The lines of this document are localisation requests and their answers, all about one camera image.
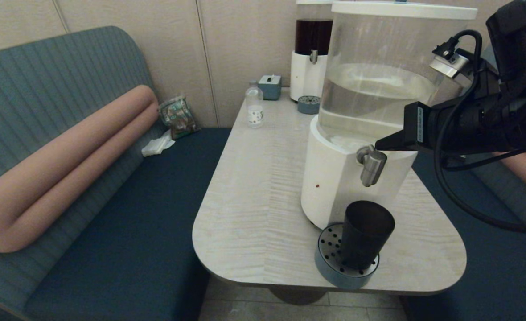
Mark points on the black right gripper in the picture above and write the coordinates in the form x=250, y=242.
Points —
x=468, y=127

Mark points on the black plastic cup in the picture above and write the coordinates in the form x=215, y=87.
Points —
x=365, y=232

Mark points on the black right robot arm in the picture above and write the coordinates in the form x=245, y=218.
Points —
x=521, y=44

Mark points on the large steel dispenser tap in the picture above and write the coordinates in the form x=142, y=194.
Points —
x=372, y=167

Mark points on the large clear water dispenser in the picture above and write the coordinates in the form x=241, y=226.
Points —
x=334, y=178

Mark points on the small blue drip tray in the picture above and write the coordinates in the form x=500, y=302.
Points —
x=309, y=104

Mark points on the small dark drink dispenser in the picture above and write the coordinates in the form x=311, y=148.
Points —
x=306, y=79

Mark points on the small steel dispenser tap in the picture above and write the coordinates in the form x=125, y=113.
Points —
x=314, y=56

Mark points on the round metal drip tray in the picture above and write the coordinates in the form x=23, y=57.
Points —
x=329, y=249

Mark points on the large white dispenser lid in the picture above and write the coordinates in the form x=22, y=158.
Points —
x=401, y=9

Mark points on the blue-grey tissue box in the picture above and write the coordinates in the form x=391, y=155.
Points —
x=269, y=88

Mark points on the clear plastic bottle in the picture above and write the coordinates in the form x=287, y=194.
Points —
x=254, y=110

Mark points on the teal upholstered bench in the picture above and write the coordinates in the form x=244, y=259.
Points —
x=490, y=267
x=133, y=223

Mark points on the small white dispenser lid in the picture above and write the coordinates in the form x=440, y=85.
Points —
x=312, y=1

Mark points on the printed snack bag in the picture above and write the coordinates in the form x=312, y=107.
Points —
x=178, y=117

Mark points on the white crumpled tissue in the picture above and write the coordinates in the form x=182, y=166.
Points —
x=156, y=145

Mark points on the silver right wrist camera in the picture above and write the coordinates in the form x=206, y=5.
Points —
x=450, y=62

